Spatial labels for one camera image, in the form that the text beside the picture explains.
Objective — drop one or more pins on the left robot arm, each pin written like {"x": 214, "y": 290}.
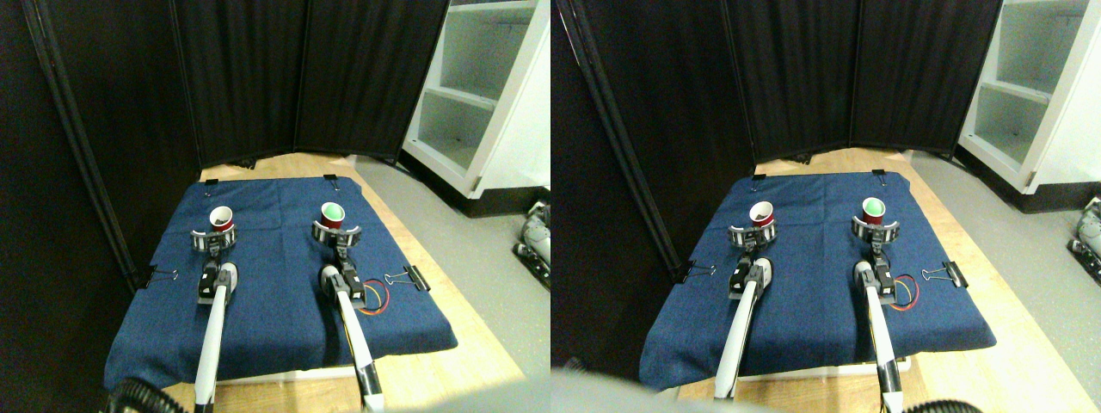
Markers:
{"x": 213, "y": 344}
{"x": 741, "y": 344}

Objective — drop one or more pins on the dark blue cloth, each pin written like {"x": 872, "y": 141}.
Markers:
{"x": 284, "y": 284}
{"x": 817, "y": 284}

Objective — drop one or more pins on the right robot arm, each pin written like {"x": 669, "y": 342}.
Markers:
{"x": 354, "y": 344}
{"x": 880, "y": 344}

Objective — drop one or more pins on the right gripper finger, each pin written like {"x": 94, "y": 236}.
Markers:
{"x": 861, "y": 229}
{"x": 892, "y": 233}
{"x": 320, "y": 233}
{"x": 353, "y": 237}

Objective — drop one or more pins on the black curtain stand foot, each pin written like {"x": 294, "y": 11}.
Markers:
{"x": 796, "y": 159}
{"x": 243, "y": 163}

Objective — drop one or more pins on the white shelf unit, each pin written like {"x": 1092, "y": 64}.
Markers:
{"x": 1075, "y": 146}
{"x": 525, "y": 146}

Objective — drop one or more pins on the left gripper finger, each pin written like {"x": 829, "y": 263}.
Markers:
{"x": 230, "y": 242}
{"x": 739, "y": 237}
{"x": 770, "y": 238}
{"x": 199, "y": 240}

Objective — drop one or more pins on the red cup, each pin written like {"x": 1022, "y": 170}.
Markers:
{"x": 873, "y": 218}
{"x": 331, "y": 224}
{"x": 762, "y": 222}
{"x": 223, "y": 225}

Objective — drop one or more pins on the black curtain stand pole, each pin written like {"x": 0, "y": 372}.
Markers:
{"x": 621, "y": 129}
{"x": 84, "y": 142}

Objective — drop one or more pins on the grey and black device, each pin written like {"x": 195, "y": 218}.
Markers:
{"x": 535, "y": 241}
{"x": 1085, "y": 232}

